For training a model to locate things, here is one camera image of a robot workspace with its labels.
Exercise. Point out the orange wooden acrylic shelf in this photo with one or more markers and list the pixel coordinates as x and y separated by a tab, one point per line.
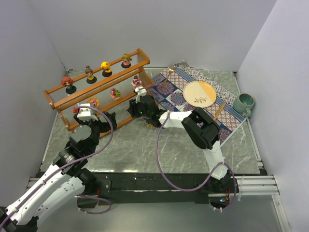
120	79

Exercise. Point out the patterned blue placemat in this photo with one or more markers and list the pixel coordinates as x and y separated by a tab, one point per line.
170	96

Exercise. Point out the blonde pink dress figurine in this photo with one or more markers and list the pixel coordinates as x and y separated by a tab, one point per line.
126	60

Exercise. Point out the gold fork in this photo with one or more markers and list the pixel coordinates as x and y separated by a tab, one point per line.
170	71

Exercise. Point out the brown hair yellow figurine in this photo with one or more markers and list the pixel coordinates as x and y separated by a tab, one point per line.
91	79

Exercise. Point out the cream and orange plate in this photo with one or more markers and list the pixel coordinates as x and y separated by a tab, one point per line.
199	94

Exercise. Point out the black base beam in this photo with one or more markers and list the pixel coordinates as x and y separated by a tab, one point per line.
153	188

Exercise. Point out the pink bear cake toy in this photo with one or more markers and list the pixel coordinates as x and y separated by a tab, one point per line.
136	82

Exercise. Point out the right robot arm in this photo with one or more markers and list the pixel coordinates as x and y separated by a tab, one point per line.
202	130

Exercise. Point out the red hair green figurine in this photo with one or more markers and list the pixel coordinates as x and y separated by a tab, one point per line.
67	82

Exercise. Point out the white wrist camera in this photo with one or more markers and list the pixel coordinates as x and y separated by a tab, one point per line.
84	113
140	91

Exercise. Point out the pink bear sunflower toy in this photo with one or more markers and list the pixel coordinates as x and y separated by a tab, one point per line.
94	102

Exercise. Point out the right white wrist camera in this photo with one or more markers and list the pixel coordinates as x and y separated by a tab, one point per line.
140	91

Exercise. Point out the black dragon toy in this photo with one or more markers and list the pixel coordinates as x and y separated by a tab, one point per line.
149	124

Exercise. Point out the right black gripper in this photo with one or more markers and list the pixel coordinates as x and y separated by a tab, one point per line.
134	108

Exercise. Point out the teal ceramic mug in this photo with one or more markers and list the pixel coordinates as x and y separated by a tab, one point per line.
243	104

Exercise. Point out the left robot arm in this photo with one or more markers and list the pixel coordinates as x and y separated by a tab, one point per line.
65	178

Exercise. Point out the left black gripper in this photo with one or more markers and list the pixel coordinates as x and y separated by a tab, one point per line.
106	118

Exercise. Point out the pink bear donut toy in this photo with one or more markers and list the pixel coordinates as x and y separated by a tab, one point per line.
115	93

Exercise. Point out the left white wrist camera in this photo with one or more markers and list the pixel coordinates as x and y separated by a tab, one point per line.
84	113

